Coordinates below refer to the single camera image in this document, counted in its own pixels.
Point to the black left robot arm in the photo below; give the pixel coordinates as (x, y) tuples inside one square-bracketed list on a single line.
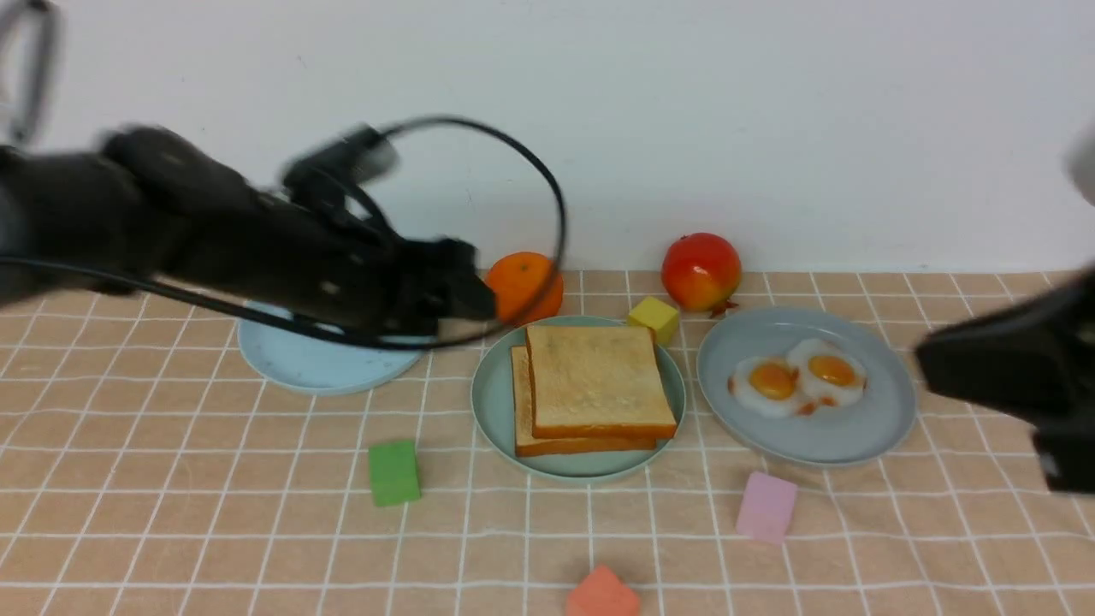
[(149, 205)]

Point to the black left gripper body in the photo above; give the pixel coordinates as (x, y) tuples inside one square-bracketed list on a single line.
[(252, 246)]

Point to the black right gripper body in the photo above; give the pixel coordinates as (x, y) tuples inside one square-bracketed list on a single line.
[(1033, 361)]

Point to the light blue plate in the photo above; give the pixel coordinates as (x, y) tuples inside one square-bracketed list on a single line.
[(310, 366)]

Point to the grey blue plate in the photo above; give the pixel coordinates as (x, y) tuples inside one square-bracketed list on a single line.
[(850, 435)]

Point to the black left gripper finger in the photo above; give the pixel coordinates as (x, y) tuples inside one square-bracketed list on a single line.
[(464, 295)]

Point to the red foam block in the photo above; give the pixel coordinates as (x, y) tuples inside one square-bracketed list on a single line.
[(603, 593)]

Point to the toast slice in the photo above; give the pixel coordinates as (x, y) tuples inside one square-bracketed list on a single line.
[(526, 445), (596, 382)]

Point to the red pomegranate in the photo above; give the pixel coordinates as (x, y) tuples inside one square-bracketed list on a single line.
[(701, 272)]

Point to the orange fruit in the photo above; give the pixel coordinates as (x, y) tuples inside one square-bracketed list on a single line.
[(516, 278)]

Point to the left rear fried egg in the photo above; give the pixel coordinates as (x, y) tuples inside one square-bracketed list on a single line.
[(768, 386)]

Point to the green foam cube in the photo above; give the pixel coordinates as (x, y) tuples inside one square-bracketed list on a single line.
[(393, 473)]

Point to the right rear fried egg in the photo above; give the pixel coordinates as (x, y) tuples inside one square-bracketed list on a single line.
[(826, 374)]

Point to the yellow foam cube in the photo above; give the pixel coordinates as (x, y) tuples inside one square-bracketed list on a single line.
[(659, 318)]

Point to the fried egg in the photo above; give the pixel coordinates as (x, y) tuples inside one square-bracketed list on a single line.
[(768, 386), (826, 374)]

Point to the pink foam cube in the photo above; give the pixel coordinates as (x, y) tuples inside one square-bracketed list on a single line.
[(767, 508)]

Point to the checkered peach tablecloth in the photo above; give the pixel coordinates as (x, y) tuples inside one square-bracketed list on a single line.
[(148, 471)]

